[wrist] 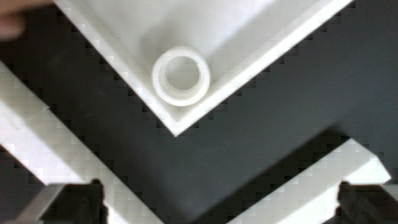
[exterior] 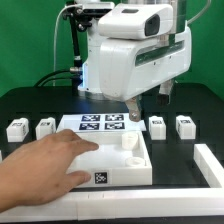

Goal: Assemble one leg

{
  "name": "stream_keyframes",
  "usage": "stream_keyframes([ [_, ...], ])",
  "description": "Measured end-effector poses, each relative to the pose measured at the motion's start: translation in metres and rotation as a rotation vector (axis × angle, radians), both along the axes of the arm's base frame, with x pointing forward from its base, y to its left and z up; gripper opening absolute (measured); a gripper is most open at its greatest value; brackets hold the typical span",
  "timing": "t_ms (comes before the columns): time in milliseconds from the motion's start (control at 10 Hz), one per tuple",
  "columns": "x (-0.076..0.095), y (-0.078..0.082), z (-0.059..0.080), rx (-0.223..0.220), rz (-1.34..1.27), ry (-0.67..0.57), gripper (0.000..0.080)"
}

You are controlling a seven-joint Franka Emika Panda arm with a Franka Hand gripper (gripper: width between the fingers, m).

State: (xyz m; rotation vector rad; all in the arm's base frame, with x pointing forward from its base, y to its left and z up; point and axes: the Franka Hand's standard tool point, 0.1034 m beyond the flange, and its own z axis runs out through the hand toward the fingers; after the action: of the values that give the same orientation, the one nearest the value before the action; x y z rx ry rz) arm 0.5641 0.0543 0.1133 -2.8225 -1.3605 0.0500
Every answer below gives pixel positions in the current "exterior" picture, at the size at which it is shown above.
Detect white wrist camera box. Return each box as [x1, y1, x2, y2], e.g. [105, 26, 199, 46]
[98, 4, 173, 40]

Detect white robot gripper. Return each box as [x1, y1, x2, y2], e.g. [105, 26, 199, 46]
[99, 27, 191, 121]

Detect white cable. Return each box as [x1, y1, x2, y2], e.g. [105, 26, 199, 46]
[52, 4, 81, 87]

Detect black cables on table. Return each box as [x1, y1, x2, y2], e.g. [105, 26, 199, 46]
[33, 69, 82, 88]

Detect white L-shaped obstacle fence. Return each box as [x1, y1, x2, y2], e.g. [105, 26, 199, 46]
[0, 144, 224, 223]

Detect white square tabletop part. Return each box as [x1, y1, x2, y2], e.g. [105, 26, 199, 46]
[67, 131, 152, 188]

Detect bare human hand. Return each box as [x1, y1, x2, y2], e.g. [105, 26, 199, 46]
[0, 130, 98, 213]

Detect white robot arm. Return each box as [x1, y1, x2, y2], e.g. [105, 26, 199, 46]
[68, 0, 191, 122]

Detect black camera stand pole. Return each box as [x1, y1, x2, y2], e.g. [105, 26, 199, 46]
[62, 1, 91, 96]

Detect paper sheet with markers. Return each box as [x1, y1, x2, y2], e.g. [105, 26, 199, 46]
[57, 113, 146, 133]

